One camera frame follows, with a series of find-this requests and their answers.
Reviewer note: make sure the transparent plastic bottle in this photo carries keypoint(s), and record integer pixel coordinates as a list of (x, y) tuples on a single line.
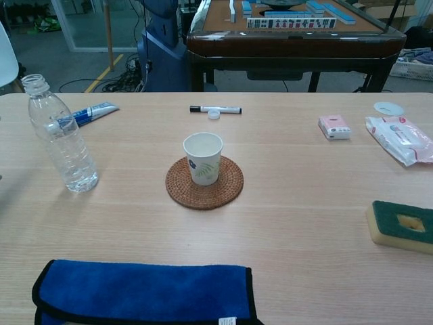
[(67, 152)]

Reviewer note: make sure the white paper cup leaf print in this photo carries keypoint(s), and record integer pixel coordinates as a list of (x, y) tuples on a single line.
[(203, 166)]

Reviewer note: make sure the white bottle cap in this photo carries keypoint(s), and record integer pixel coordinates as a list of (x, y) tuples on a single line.
[(213, 114)]

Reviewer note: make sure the brown woven round coaster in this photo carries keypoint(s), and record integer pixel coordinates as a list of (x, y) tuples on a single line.
[(203, 196)]

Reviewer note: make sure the white black marker pen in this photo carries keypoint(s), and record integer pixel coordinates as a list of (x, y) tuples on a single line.
[(226, 109)]

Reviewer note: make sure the pink tissue pack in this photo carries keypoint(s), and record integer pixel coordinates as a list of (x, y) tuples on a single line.
[(333, 127)]

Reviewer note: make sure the blue chair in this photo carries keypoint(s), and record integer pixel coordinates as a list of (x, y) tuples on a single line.
[(162, 50)]

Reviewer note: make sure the blue white toothpaste tube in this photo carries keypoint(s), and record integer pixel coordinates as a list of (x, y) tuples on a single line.
[(96, 110)]

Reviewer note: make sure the dark wooden mahjong table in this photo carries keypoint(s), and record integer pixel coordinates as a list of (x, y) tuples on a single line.
[(291, 47)]

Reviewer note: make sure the blue towel black trim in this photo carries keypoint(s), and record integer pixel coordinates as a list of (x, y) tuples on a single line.
[(142, 294)]

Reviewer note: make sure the mahjong tile row face up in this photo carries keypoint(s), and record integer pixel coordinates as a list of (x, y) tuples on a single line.
[(291, 23)]

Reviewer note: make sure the wooden pole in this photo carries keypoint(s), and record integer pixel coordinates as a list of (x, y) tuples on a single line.
[(109, 34)]

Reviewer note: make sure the green yellow sponge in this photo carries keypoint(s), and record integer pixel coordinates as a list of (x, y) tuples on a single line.
[(385, 223)]

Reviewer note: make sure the white round plastic lid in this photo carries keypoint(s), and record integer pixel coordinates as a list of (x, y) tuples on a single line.
[(389, 108)]

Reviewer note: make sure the pink white wet wipes pack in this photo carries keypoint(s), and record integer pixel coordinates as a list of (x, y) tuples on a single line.
[(399, 139)]

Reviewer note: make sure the white plastic basket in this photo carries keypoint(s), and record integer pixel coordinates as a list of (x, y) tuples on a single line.
[(411, 71)]

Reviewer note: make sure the green bag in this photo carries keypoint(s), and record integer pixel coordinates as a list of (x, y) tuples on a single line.
[(44, 24)]

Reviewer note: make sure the white chair wooden legs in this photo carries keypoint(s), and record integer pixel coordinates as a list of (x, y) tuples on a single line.
[(6, 57)]

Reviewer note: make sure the black bag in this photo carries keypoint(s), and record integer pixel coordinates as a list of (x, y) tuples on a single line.
[(419, 37)]

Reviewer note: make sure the blue mahjong tile wall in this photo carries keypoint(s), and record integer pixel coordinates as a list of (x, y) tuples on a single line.
[(291, 14), (333, 11), (246, 8)]

